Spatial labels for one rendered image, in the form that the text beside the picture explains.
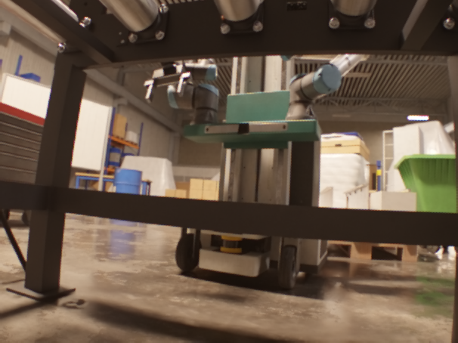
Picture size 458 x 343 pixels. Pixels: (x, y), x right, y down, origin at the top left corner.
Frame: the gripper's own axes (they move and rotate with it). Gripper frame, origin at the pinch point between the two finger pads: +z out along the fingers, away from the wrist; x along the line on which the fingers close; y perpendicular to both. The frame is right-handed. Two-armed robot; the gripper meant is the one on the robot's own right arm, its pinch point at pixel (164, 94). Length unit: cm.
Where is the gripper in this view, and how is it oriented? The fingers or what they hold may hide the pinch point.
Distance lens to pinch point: 121.5
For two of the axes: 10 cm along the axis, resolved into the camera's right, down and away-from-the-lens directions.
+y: 2.7, 5.4, 8.0
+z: -0.6, 8.4, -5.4
